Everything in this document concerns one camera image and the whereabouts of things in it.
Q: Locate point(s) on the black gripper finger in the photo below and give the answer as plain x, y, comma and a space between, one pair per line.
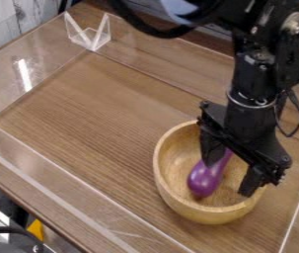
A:
213, 149
253, 181

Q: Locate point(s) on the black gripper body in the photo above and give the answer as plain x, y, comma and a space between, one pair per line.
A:
245, 128

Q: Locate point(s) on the purple toy eggplant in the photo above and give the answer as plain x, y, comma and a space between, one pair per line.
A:
205, 177

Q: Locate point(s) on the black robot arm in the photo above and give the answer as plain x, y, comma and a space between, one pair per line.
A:
265, 27

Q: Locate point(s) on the brown wooden bowl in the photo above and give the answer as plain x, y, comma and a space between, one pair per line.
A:
177, 154

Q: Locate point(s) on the yellow tag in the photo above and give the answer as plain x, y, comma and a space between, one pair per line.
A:
37, 229

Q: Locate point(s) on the black metal base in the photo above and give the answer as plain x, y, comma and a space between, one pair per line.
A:
18, 240

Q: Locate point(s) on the clear acrylic corner bracket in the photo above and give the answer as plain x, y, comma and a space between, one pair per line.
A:
89, 38

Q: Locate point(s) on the clear acrylic tray wall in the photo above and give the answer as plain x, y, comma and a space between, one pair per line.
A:
83, 114

